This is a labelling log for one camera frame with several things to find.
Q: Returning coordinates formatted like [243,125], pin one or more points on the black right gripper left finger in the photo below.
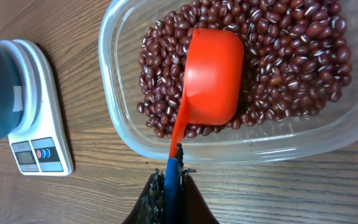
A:
[148,209]

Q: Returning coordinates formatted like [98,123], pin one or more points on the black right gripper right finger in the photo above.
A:
[191,207]

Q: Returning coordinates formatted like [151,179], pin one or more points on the orange scoop with blue handle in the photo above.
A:
[210,95]

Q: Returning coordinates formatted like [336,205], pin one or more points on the white digital kitchen scale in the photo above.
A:
[39,144]

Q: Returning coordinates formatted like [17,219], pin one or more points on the clear plastic container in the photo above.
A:
[123,26]

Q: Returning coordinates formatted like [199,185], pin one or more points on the red beans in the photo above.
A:
[296,58]

